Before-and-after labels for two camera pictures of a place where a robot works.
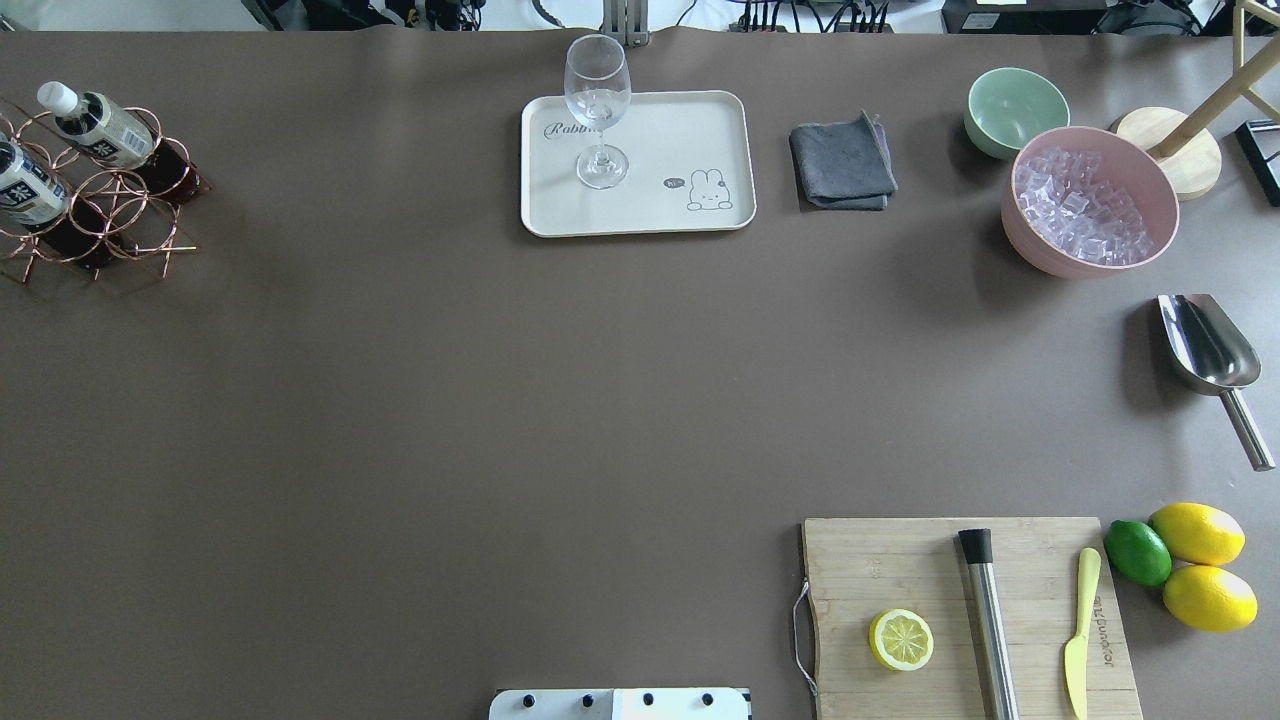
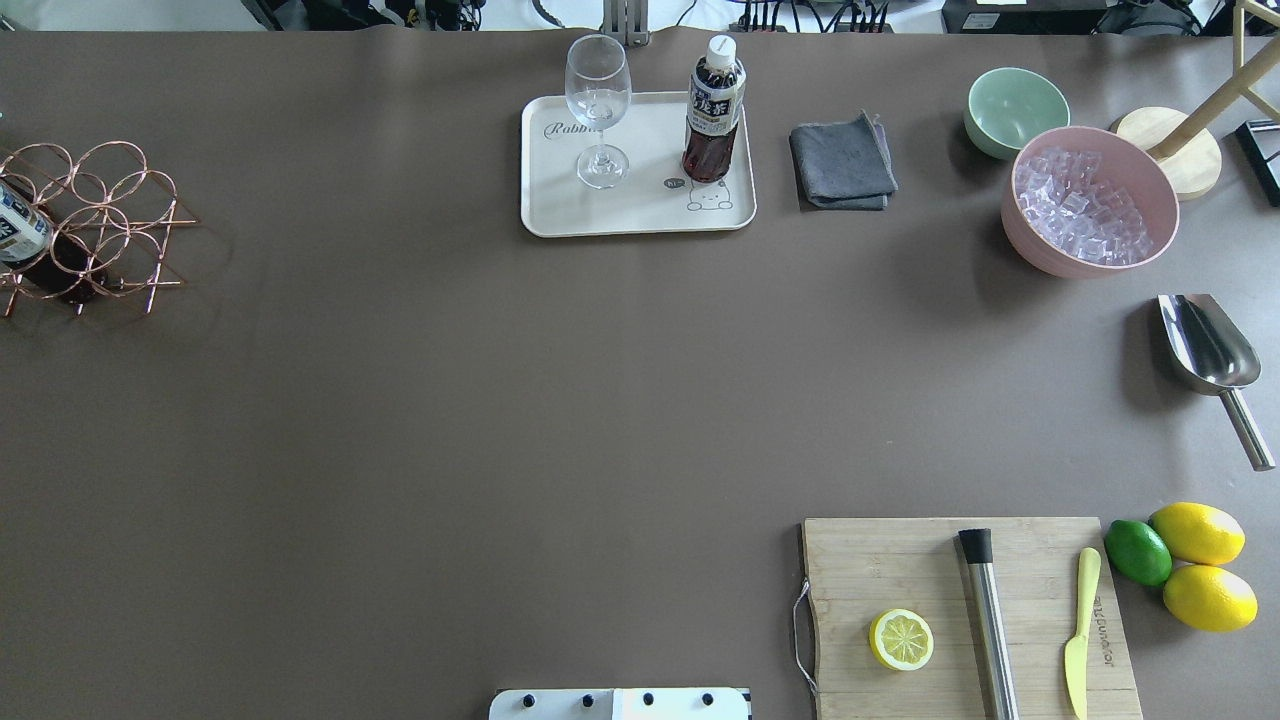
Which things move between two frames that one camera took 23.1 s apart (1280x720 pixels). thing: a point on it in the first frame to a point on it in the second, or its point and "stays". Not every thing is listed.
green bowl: [1006, 107] stays
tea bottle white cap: [29, 193] to [40, 244]
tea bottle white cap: [57, 99] to [716, 95]
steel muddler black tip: [977, 546] stays
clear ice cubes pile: [1059, 192] stays
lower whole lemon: [1210, 598] stays
